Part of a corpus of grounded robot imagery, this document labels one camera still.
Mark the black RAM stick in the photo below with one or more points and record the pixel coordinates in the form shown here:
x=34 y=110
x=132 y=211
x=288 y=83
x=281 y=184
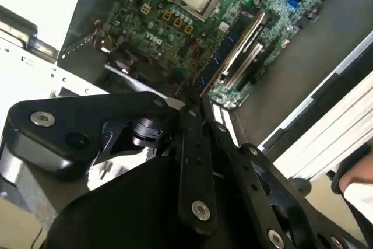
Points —
x=233 y=45

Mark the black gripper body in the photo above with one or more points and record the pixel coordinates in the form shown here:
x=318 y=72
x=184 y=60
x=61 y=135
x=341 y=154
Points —
x=116 y=217

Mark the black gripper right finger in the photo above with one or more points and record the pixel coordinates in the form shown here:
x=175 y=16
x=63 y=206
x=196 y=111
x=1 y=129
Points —
x=256 y=179

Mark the person's bare hand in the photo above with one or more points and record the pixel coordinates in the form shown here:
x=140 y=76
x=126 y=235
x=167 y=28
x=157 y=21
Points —
x=361 y=173

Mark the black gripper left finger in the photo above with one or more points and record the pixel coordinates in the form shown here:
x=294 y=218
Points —
x=87 y=112

